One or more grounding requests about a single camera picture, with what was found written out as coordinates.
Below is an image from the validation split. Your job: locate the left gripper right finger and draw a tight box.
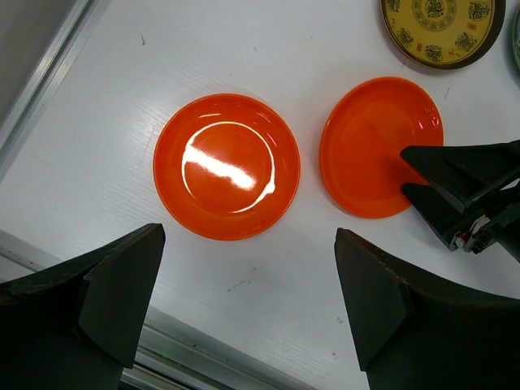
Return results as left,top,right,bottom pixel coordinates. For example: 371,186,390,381
334,228,519,389

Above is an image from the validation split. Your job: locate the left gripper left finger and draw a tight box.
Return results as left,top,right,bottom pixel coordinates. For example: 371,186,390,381
1,223,166,389

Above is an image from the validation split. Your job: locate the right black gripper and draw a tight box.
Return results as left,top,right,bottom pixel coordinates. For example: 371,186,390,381
400,141,519,262

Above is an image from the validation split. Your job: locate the orange plate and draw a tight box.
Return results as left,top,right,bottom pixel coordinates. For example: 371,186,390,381
153,93,301,241
318,76,444,219

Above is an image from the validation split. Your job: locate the yellow patterned plate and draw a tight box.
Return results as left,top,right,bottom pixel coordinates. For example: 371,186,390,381
379,0,506,70

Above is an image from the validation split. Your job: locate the blue patterned plate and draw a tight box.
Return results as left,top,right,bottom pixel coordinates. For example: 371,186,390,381
509,5,519,76

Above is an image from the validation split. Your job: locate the aluminium rail frame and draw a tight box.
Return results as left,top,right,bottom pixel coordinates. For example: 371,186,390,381
0,0,310,390

